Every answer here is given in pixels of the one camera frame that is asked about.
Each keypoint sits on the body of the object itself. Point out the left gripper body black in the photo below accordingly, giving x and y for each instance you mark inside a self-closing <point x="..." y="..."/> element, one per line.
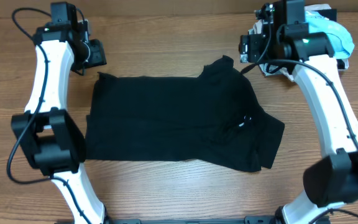
<point x="92" y="55"/>

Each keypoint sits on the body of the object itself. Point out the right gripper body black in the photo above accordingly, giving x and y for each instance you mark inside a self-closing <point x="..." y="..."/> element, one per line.
<point x="254" y="47"/>

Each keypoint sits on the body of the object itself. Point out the black t-shirt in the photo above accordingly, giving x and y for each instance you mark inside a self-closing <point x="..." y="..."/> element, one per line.
<point x="214" y="117"/>

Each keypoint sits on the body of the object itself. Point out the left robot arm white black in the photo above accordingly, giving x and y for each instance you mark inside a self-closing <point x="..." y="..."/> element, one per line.
<point x="46" y="133"/>

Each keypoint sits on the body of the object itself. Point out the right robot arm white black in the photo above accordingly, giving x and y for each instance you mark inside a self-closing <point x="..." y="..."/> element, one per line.
<point x="332" y="182"/>

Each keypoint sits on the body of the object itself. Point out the beige folded garment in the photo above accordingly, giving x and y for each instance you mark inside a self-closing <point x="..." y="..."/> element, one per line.
<point x="314" y="7"/>

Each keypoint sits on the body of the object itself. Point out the grey folded garment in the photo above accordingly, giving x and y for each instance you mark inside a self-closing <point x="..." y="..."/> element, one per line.
<point x="267" y="69"/>

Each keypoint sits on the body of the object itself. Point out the black folded garment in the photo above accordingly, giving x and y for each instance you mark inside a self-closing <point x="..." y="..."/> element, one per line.
<point x="331" y="14"/>

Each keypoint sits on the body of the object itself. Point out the light blue folded garment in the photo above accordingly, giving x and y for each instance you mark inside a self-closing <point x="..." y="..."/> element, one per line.
<point x="340" y="38"/>

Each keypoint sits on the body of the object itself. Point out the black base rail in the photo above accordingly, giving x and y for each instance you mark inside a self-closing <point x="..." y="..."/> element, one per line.
<point x="265" y="219"/>

